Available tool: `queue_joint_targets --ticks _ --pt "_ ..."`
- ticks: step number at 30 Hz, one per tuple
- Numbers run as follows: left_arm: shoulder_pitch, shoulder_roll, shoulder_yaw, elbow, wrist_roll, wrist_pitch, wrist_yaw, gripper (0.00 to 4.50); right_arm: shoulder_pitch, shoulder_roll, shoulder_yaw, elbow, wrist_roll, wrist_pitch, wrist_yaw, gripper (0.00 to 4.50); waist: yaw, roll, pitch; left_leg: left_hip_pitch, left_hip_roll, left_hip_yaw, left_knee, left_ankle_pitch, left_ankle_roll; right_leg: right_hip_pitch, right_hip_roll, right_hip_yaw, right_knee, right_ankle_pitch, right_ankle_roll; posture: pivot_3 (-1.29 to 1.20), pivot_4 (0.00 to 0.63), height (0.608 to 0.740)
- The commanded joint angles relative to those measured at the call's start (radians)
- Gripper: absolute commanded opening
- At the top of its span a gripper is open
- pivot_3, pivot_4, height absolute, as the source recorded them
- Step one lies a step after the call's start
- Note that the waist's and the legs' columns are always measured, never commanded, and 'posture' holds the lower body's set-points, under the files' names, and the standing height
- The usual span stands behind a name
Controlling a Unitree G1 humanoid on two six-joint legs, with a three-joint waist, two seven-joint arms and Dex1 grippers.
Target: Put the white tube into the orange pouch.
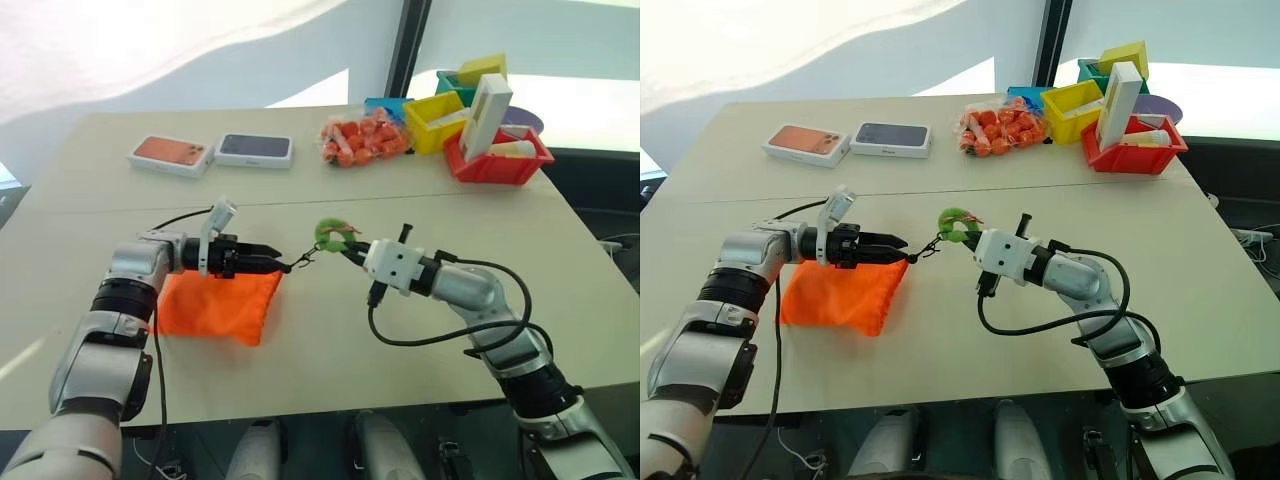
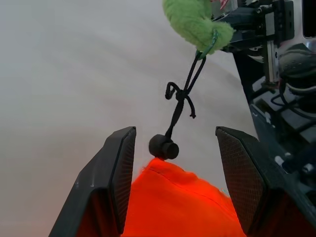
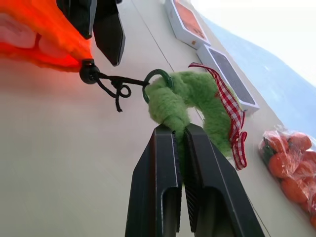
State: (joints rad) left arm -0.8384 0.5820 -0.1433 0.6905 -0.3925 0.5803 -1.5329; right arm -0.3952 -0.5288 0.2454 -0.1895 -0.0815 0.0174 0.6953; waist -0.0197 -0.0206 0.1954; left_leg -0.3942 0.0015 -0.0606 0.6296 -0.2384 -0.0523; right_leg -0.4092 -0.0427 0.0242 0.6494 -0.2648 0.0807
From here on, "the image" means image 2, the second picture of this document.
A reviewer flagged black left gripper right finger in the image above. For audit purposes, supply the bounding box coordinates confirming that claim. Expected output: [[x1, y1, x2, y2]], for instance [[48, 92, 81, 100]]
[[215, 126, 316, 237]]

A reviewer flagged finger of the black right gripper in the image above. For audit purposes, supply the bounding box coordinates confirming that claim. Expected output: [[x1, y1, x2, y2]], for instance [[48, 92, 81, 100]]
[[232, 6, 267, 28], [222, 34, 267, 59]]

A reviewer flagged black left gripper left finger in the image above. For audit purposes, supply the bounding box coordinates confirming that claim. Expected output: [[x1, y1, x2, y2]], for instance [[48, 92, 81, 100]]
[[48, 126, 137, 237]]

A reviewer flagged orange fabric pouch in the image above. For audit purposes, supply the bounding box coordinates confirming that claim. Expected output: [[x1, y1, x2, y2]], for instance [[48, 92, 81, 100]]
[[122, 158, 244, 237]]

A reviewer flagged green fluffy plush charm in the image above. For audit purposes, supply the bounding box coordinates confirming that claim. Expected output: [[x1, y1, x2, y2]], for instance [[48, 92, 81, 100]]
[[161, 0, 236, 55]]

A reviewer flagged dark robot torso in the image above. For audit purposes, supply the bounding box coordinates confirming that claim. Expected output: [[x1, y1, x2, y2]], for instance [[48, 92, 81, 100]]
[[233, 50, 316, 205]]

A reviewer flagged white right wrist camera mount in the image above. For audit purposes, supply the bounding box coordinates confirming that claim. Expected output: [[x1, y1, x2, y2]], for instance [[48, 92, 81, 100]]
[[292, 0, 316, 49]]

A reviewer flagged green carabiner ring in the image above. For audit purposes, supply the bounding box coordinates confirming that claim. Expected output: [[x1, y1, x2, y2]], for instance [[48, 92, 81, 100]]
[[196, 29, 220, 59]]

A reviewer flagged black cord lock toggle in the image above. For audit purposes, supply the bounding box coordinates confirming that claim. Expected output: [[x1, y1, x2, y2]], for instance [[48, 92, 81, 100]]
[[148, 134, 180, 160]]

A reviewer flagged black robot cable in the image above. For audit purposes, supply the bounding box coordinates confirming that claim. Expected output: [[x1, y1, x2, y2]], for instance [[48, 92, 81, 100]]
[[271, 82, 316, 119]]

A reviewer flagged black drawstring cord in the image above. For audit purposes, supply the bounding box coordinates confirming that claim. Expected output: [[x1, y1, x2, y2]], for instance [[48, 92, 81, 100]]
[[164, 50, 207, 139]]

